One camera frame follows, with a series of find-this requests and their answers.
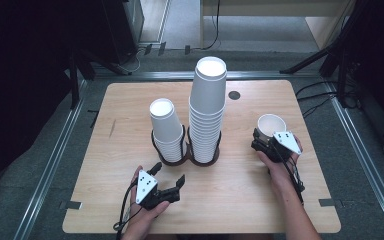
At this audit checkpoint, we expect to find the metal floor rail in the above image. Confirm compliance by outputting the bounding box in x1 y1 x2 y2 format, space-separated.
324 81 384 239
13 79 89 240

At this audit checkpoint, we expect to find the right hand-held gripper black cable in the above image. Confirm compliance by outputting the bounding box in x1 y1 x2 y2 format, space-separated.
278 146 306 205

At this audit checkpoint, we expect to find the single white paper cup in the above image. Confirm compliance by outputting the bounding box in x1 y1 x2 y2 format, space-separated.
257 113 287 139

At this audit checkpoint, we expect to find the black floor cable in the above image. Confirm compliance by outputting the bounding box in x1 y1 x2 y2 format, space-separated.
301 96 335 118
295 81 329 98

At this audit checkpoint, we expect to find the left hand-held gripper black cable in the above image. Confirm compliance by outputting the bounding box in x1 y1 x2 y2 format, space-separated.
113 179 139 240

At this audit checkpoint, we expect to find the short stack of white cups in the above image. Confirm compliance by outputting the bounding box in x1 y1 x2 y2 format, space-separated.
149 97 187 164

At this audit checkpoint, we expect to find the black tripod stand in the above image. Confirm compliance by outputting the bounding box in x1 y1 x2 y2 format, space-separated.
279 0 374 109

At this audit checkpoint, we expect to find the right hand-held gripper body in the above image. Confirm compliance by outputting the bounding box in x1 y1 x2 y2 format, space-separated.
250 130 303 164

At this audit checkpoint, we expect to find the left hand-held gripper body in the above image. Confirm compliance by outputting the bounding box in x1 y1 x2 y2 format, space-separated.
135 169 182 211

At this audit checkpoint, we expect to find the person's right hand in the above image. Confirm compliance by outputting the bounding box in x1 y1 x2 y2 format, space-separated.
257 135 304 196

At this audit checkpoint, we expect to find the hanging black cable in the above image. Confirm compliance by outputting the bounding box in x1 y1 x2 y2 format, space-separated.
193 0 222 52

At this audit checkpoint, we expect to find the dark brown round cup holder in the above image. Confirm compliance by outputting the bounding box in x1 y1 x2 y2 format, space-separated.
150 124 190 167
187 126 223 168

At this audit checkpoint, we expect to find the person's left hand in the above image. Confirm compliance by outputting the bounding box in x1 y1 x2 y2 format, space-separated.
125 165 171 235

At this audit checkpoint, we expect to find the dark curtain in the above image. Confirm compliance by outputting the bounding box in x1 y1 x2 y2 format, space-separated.
0 0 104 214

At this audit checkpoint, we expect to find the grey tape strip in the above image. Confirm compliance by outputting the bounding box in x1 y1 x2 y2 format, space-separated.
318 198 343 208
59 200 83 211

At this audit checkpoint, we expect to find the tall stack of white cups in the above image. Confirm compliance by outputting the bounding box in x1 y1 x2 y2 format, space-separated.
188 55 228 164

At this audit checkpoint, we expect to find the pale wooden desk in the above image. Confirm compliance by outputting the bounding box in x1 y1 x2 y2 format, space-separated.
199 0 358 51

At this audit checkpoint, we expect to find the black metal stand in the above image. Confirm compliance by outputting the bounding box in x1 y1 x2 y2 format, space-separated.
67 46 131 110

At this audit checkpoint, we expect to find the hand-held gripper black cable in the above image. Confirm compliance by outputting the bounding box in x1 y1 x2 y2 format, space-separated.
113 179 139 240
278 146 306 205

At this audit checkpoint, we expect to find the black tape strip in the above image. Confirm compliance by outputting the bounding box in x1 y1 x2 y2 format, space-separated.
87 109 100 129

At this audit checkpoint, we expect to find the black cabinet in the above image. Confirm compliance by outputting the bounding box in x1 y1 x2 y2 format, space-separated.
101 0 145 65

